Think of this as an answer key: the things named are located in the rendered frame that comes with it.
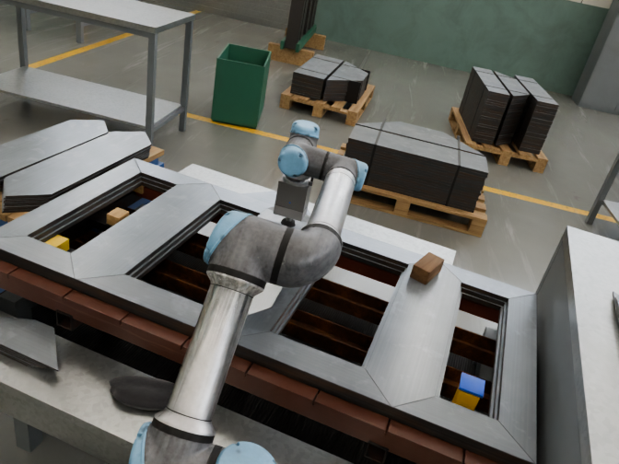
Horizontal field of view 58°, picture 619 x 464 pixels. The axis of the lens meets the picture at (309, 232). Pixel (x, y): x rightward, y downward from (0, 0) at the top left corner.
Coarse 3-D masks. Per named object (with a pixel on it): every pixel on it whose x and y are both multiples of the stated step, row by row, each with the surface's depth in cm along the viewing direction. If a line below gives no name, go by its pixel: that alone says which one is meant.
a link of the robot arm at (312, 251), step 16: (336, 160) 138; (352, 160) 139; (320, 176) 139; (336, 176) 132; (352, 176) 135; (320, 192) 128; (336, 192) 125; (352, 192) 132; (320, 208) 120; (336, 208) 121; (320, 224) 113; (336, 224) 117; (304, 240) 106; (320, 240) 108; (336, 240) 112; (288, 256) 104; (304, 256) 105; (320, 256) 107; (336, 256) 111; (288, 272) 104; (304, 272) 105; (320, 272) 108
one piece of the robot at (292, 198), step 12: (288, 180) 152; (312, 180) 154; (276, 192) 156; (288, 192) 155; (300, 192) 154; (276, 204) 157; (288, 204) 156; (300, 204) 155; (288, 216) 158; (300, 216) 157
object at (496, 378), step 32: (128, 192) 205; (64, 224) 178; (192, 224) 188; (0, 256) 158; (160, 256) 172; (352, 256) 193; (384, 256) 190; (96, 288) 150; (288, 288) 165; (160, 320) 147; (256, 320) 150; (288, 320) 159; (384, 320) 162; (448, 352) 158; (320, 384) 137; (480, 448) 128
